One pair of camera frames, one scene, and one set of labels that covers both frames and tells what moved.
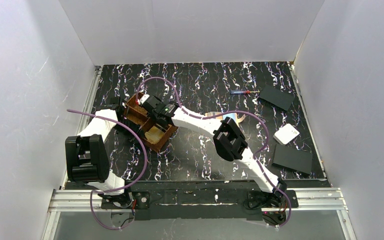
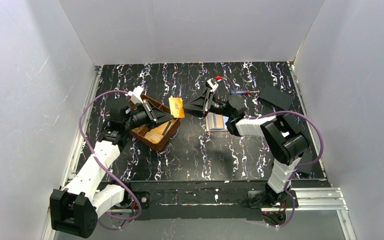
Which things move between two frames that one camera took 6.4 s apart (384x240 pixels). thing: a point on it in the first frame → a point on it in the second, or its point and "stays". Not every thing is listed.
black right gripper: x=151 y=104 → x=206 y=104
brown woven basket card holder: x=156 y=136 stays
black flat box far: x=276 y=97 stays
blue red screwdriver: x=245 y=92 stays
